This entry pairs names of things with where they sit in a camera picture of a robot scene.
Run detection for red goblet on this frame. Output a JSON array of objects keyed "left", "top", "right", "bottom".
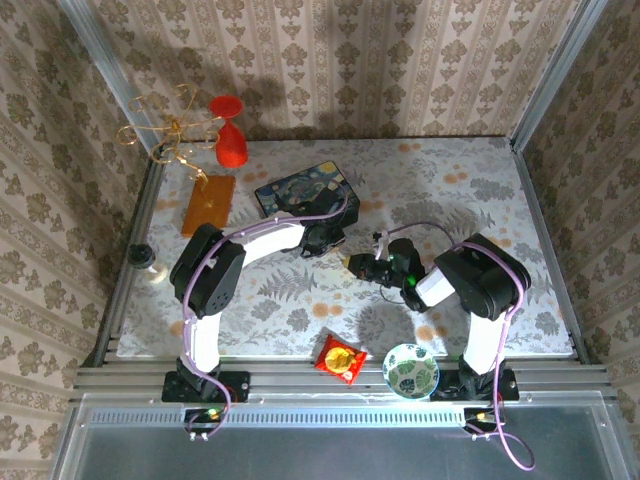
[{"left": 207, "top": 94, "right": 249, "bottom": 168}]

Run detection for aluminium side rail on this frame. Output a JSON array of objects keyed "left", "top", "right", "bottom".
[
  {"left": 508, "top": 137, "right": 593, "bottom": 364},
  {"left": 89, "top": 159, "right": 169, "bottom": 369}
]

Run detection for gold wire stand wooden base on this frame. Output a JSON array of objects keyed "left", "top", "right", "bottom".
[{"left": 117, "top": 83, "right": 238, "bottom": 239}]

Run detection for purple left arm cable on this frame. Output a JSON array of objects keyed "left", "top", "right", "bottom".
[{"left": 180, "top": 180, "right": 351, "bottom": 444}]

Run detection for slotted grey cable duct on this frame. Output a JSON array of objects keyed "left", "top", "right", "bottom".
[{"left": 88, "top": 406, "right": 467, "bottom": 427}]

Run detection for red snack packet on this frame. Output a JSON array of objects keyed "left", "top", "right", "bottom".
[{"left": 313, "top": 333, "right": 369, "bottom": 387}]

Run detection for glass bottle black cap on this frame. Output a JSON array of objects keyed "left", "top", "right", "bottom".
[{"left": 128, "top": 242, "right": 169, "bottom": 284}]

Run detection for aluminium frame post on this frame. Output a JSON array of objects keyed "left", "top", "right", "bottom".
[
  {"left": 508, "top": 0, "right": 610, "bottom": 152},
  {"left": 56, "top": 0, "right": 167, "bottom": 167}
]

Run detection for aluminium long base rail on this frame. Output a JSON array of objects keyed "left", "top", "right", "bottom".
[{"left": 73, "top": 361, "right": 614, "bottom": 404}]

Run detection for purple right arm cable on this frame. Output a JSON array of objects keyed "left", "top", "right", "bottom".
[{"left": 384, "top": 221, "right": 538, "bottom": 473}]

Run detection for small control board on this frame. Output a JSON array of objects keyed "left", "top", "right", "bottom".
[
  {"left": 463, "top": 406, "right": 497, "bottom": 442},
  {"left": 183, "top": 406, "right": 225, "bottom": 442}
]

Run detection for dark painted lidded box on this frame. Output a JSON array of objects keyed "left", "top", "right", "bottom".
[{"left": 253, "top": 160, "right": 362, "bottom": 229}]

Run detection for green leaf pattern bowl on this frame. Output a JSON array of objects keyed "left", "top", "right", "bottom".
[{"left": 381, "top": 342, "right": 442, "bottom": 402}]

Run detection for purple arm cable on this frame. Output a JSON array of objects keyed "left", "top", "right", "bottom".
[
  {"left": 180, "top": 180, "right": 351, "bottom": 444},
  {"left": 384, "top": 221, "right": 538, "bottom": 473}
]

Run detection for floral patterned table mat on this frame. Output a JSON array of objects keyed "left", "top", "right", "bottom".
[{"left": 115, "top": 137, "right": 574, "bottom": 359}]

